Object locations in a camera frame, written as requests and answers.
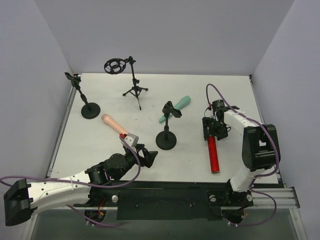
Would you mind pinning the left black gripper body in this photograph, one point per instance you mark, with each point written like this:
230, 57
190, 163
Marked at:
140, 155

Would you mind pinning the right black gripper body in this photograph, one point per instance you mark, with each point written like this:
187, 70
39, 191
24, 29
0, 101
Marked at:
210, 128

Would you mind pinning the black round-base clip stand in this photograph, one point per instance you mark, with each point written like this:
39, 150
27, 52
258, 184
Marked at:
166, 140

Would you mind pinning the red glitter microphone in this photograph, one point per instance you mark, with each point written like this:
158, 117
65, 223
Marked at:
213, 155

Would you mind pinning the pink microphone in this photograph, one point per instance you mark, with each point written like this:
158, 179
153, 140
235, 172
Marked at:
109, 121

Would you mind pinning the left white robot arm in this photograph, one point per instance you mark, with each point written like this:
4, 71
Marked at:
24, 199

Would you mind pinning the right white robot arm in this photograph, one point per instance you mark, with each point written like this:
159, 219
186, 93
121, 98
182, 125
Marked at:
259, 151

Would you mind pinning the black round-base stand left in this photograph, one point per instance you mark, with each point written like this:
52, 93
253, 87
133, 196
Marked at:
90, 110

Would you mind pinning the teal microphone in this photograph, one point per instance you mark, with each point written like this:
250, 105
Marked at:
181, 104

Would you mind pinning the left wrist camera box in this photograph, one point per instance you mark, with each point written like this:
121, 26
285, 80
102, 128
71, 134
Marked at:
130, 139

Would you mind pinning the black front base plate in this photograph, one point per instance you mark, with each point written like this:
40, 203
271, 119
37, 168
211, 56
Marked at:
147, 200

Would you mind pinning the aluminium rail frame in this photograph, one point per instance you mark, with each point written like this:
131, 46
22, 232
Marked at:
285, 198

